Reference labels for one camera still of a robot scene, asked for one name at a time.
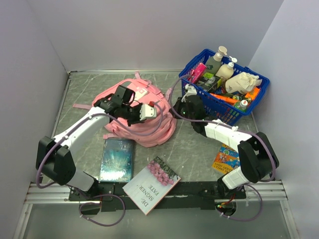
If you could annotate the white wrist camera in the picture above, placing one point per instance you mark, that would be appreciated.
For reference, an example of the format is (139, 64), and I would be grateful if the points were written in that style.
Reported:
(147, 112)
(190, 90)

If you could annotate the pink school backpack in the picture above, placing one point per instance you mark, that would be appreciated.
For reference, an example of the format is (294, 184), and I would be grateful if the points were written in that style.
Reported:
(152, 132)

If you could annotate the beige cloth bag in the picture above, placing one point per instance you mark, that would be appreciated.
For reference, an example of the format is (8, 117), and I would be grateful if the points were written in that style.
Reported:
(242, 83)

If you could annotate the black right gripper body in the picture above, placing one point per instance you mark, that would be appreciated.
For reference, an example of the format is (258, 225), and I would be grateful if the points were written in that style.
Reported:
(182, 107)

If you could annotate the black green box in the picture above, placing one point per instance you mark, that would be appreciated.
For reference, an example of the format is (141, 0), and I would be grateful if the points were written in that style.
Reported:
(209, 82)

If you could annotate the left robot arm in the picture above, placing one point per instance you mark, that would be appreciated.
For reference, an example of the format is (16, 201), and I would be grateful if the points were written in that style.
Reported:
(55, 155)

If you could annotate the green bottle red cap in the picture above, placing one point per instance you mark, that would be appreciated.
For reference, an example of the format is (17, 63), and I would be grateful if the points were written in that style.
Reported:
(242, 105)

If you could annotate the pink box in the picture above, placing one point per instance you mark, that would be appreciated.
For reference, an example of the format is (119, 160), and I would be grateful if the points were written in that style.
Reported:
(197, 73)

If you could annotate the orange packet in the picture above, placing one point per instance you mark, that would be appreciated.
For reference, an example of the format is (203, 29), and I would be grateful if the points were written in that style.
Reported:
(226, 99)

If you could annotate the grey pump bottle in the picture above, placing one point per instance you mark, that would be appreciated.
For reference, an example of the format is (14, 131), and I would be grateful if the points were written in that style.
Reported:
(214, 62)

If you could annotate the orange snack pack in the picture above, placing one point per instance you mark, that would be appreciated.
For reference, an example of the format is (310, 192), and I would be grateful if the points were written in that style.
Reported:
(253, 94)

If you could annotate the yellow children's book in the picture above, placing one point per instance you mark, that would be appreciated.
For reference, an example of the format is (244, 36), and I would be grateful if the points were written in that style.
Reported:
(226, 160)

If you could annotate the white book pink flowers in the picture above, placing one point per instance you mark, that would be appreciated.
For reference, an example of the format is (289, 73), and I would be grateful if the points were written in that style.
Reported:
(151, 185)

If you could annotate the teal hardcover book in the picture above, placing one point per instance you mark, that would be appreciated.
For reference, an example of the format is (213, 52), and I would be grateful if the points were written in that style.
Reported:
(117, 160)

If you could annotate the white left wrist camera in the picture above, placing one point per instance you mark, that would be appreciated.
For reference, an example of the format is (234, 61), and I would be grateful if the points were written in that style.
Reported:
(147, 112)

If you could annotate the cream pump bottle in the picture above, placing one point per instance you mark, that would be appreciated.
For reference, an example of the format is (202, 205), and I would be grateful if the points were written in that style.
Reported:
(226, 70)

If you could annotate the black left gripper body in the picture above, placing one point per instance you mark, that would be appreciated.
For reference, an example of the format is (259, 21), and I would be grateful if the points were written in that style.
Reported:
(131, 114)

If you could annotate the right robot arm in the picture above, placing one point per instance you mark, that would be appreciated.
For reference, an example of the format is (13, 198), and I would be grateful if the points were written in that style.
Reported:
(256, 155)

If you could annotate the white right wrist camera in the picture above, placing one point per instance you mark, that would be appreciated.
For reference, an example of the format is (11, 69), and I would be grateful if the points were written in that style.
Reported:
(190, 90)

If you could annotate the blue plastic basket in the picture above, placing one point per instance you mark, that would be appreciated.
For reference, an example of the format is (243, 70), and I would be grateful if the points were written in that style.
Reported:
(217, 107)

